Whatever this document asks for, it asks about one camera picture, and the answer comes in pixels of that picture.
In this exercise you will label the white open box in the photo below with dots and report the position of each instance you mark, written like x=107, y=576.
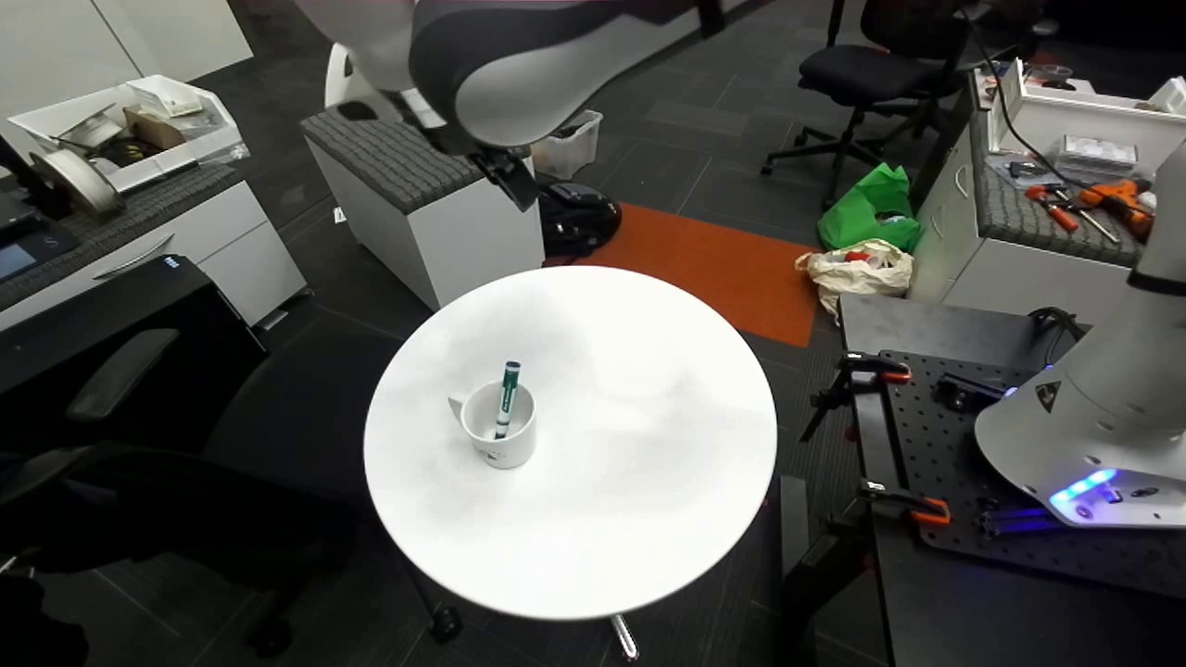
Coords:
x=1097, y=118

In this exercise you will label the white cabinet grey cushion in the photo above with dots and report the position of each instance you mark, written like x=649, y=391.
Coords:
x=1024, y=265

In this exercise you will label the black backpack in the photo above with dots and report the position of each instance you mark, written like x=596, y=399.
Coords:
x=580, y=225

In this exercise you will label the orange rug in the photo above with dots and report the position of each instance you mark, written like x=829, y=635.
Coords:
x=718, y=265

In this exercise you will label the white ottoman grey cushion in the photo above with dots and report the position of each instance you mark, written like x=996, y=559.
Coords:
x=422, y=210

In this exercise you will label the black perforated robot base table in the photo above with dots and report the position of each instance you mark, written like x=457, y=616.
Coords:
x=989, y=596

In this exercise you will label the grey tape roll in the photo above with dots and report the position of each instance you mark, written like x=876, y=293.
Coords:
x=74, y=183

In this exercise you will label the white ceramic mug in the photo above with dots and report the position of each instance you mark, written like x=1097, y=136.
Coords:
x=502, y=440

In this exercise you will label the black swivel office chair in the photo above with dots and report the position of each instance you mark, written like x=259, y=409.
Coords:
x=864, y=75

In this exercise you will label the green bag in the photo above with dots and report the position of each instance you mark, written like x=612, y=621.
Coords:
x=873, y=210

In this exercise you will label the green dry erase marker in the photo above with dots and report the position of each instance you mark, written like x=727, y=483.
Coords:
x=507, y=394

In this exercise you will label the white printed bag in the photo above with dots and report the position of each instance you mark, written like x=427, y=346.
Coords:
x=856, y=267

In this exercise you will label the clear plastic bin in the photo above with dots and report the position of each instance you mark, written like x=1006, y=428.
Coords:
x=576, y=141

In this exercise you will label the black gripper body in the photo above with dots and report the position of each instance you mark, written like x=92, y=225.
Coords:
x=507, y=162

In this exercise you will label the white tray box with clutter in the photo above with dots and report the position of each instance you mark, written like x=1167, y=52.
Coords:
x=134, y=133

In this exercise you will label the orange power drill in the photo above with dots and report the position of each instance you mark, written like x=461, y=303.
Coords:
x=1116, y=204

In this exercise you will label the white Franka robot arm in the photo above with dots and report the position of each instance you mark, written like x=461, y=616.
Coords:
x=559, y=60

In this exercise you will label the orange black clamp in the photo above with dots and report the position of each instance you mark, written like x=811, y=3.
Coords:
x=910, y=504
x=864, y=375

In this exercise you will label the white low cabinet dark top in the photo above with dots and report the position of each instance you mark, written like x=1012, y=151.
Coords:
x=187, y=255

